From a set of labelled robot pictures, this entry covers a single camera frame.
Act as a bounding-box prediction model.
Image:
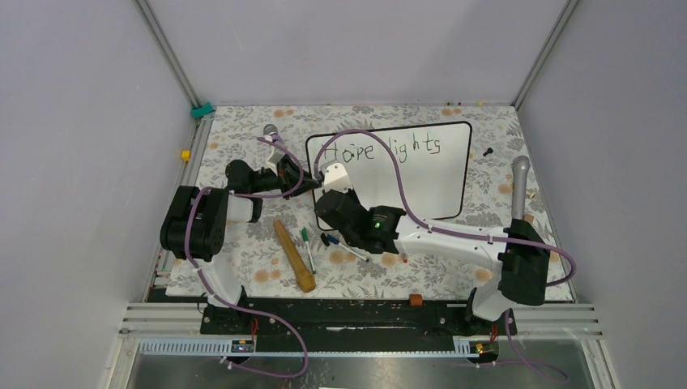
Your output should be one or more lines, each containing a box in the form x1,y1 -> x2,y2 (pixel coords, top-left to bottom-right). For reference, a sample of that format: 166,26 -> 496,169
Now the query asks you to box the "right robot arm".
314,190 -> 550,334

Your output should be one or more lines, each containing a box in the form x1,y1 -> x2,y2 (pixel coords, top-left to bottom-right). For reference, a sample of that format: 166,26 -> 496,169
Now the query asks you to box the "green cap whiteboard marker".
301,228 -> 317,275

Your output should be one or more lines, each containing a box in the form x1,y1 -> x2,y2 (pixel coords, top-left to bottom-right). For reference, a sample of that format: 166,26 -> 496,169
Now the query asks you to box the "purple glitter microphone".
262,123 -> 279,139

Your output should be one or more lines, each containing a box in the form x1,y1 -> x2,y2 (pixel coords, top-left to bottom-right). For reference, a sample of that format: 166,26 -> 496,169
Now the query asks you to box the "white whiteboard black frame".
305,122 -> 473,220

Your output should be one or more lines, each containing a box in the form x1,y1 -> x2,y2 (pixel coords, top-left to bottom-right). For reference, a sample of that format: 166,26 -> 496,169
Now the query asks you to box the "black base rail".
193,296 -> 518,353

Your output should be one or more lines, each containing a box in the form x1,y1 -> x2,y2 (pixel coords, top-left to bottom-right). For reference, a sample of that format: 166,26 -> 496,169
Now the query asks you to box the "blue cap whiteboard marker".
326,234 -> 370,263

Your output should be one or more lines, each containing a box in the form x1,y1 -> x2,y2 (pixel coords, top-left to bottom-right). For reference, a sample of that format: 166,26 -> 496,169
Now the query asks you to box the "floral patterned table mat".
195,105 -> 528,300

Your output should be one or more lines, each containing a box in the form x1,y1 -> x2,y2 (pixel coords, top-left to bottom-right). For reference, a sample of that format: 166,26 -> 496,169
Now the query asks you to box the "teal corner clip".
190,102 -> 215,119

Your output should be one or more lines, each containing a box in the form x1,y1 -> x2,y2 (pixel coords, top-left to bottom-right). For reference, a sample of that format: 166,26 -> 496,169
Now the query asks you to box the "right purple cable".
313,128 -> 578,385

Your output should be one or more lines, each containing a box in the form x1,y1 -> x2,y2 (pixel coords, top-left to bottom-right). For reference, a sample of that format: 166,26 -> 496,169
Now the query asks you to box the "orange cylinder block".
408,293 -> 424,307

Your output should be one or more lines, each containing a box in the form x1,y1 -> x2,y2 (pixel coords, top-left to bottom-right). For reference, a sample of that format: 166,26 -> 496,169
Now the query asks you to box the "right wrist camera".
322,162 -> 353,194

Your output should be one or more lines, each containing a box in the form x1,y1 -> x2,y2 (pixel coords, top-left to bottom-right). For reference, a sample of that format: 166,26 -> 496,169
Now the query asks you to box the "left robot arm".
160,156 -> 322,333

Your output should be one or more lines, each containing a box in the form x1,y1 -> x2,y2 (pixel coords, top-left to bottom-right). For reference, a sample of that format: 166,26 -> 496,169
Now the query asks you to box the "silver grey microphone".
511,156 -> 531,220

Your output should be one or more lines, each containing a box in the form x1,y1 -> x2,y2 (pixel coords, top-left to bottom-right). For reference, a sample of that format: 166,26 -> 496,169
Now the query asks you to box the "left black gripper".
249,154 -> 322,200

